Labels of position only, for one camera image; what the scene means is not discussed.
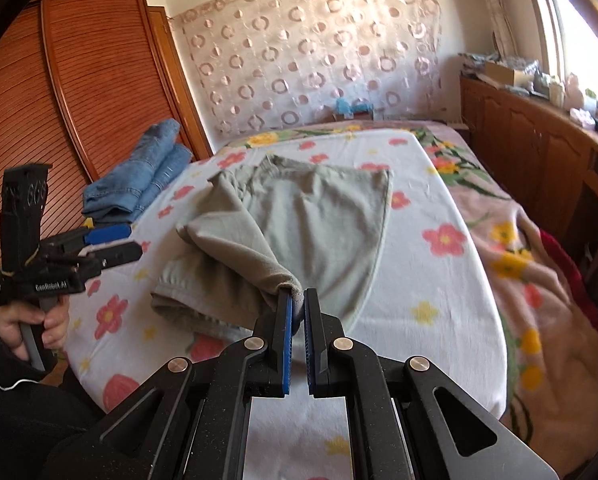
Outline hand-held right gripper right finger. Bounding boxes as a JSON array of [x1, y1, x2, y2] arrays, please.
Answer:
[[304, 287, 560, 480]]

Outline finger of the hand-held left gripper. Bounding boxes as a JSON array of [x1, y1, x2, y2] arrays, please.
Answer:
[[28, 241, 142, 282], [43, 224, 132, 257]]

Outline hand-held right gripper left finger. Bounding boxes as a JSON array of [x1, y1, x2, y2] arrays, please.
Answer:
[[41, 287, 300, 480]]

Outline grey-green pants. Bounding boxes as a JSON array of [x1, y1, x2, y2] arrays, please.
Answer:
[[151, 154, 396, 342]]

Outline person's left forearm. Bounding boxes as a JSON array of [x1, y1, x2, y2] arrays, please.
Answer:
[[0, 305, 107, 480]]

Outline person's left hand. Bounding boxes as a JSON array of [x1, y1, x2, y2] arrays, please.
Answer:
[[0, 294, 70, 362]]

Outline folded blue jeans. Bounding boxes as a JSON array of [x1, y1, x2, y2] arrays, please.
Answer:
[[82, 119, 192, 225]]

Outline wooden slatted wardrobe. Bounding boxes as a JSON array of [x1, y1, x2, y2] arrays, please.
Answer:
[[0, 0, 214, 302]]

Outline white floral bed sheet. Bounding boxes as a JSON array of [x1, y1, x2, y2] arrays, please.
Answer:
[[65, 129, 510, 480]]

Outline pink floral blanket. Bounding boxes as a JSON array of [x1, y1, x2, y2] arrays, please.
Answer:
[[224, 119, 598, 480]]

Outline blue plastic bag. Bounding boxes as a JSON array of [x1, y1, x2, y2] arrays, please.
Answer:
[[334, 98, 376, 121]]

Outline circle patterned sheer curtain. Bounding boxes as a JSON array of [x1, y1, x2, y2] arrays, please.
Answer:
[[170, 0, 444, 137]]

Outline wooden cabinet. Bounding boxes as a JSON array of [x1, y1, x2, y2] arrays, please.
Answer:
[[458, 74, 598, 283]]

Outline cardboard box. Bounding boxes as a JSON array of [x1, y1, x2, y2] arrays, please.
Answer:
[[483, 61, 536, 92]]

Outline white jug on counter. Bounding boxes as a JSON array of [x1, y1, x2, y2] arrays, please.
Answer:
[[569, 74, 588, 109]]

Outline beige window curtain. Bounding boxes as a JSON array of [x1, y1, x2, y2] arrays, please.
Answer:
[[468, 0, 517, 58]]

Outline window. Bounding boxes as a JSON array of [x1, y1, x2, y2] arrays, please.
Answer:
[[521, 0, 598, 128]]

